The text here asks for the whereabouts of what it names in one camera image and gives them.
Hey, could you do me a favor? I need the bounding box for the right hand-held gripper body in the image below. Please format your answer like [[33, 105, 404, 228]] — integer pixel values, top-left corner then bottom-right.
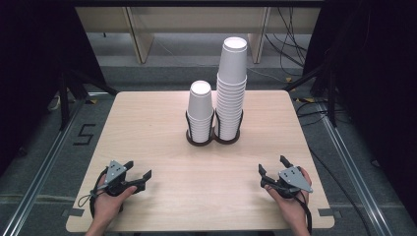
[[267, 165, 314, 199]]

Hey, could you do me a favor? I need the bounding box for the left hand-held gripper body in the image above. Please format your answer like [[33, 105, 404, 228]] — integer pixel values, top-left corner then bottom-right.
[[103, 159, 134, 197]]

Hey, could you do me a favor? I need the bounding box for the black wire double cup holder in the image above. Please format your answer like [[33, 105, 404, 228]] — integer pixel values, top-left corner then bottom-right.
[[185, 109, 245, 148]]

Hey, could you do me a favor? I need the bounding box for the tall stack of paper cups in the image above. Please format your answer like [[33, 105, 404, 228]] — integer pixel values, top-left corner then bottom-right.
[[214, 73, 248, 142]]

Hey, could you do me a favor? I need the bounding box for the person's right hand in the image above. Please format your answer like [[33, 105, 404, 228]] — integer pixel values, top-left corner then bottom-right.
[[265, 167, 314, 228]]

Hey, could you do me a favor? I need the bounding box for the person's left hand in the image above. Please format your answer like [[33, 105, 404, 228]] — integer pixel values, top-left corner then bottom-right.
[[92, 175, 138, 227]]

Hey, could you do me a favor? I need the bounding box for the black tape strip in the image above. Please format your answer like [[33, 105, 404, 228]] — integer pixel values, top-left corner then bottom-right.
[[318, 207, 342, 219], [62, 207, 86, 218]]

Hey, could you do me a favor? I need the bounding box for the black metal stand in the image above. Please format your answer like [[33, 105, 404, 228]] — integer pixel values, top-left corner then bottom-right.
[[283, 62, 338, 128], [58, 65, 120, 132]]

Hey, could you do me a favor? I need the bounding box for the short stack of paper cups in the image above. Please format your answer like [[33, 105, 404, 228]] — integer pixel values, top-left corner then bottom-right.
[[187, 80, 214, 144]]

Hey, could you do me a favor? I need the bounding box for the dark curtain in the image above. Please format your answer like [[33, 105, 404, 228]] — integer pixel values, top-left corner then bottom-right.
[[0, 0, 106, 176], [302, 0, 417, 225]]

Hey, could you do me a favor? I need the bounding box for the light wooden desk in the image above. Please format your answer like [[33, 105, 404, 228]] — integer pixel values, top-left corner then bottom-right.
[[75, 6, 322, 65]]

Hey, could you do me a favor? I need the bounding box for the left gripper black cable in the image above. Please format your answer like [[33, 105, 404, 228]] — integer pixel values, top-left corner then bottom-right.
[[77, 166, 109, 219]]

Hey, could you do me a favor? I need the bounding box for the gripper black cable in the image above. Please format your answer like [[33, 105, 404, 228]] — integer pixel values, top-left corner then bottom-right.
[[77, 166, 109, 219], [294, 192, 314, 235]]

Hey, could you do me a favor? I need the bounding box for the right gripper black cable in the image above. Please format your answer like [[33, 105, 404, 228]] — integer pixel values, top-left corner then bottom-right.
[[294, 192, 314, 235]]

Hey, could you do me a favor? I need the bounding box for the black floor cable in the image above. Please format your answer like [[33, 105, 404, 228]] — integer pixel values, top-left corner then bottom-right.
[[295, 100, 372, 236]]

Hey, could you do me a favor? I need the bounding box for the aluminium floor rail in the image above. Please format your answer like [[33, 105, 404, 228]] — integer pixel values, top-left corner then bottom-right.
[[1, 94, 87, 236], [316, 97, 394, 236]]

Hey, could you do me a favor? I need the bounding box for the bundle of black cables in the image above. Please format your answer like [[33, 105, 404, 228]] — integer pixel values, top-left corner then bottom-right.
[[265, 7, 309, 68]]

